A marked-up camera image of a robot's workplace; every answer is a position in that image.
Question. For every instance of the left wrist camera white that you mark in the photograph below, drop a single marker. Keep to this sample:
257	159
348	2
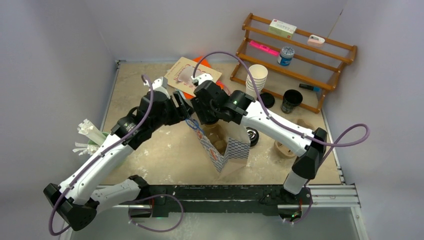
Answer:
159	85

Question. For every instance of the black paper cup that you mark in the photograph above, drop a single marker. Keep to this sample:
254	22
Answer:
291	99

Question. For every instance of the stack of black lids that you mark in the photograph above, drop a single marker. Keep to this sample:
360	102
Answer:
253	136

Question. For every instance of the blue white jar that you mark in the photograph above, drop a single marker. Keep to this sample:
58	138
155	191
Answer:
285	56

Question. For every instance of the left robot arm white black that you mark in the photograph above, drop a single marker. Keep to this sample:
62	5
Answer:
77	199

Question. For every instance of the green cup holder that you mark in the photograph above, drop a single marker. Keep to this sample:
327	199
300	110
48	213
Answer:
92	144

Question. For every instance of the white green box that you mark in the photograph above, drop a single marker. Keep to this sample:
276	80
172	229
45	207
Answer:
282	29

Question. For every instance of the wooden shelf rack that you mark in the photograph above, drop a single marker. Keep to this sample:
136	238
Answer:
300	66

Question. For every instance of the cakes recipe book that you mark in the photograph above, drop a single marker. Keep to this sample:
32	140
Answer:
179	76

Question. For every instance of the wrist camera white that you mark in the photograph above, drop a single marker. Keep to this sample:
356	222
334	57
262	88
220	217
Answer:
159	85
198	80

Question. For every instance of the checkered paper bakery bag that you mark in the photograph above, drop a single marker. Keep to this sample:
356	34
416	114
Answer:
238	149

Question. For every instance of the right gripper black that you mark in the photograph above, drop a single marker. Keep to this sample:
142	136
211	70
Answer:
200	106

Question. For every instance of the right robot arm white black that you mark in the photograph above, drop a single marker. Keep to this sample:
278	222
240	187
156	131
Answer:
306	144

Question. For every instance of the pink white tape dispenser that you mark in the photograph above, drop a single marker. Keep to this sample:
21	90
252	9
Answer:
316	41

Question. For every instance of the black blue marker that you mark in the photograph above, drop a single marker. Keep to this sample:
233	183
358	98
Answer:
309	87

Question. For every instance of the two-cup pulp cup carrier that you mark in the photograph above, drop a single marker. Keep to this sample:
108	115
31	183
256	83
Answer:
218	138

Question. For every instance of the stack of white paper cups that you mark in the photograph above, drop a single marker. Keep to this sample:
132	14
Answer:
259	74

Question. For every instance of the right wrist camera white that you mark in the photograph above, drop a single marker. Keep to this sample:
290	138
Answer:
198	80

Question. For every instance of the brown paper coffee cup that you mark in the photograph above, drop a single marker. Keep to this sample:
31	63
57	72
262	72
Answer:
211	126

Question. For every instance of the black flat lid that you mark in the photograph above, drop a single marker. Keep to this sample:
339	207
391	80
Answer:
267	99

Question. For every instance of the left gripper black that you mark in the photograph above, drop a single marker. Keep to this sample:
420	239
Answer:
181	113

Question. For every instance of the pink highlighter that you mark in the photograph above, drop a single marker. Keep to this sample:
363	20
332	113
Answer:
264	48

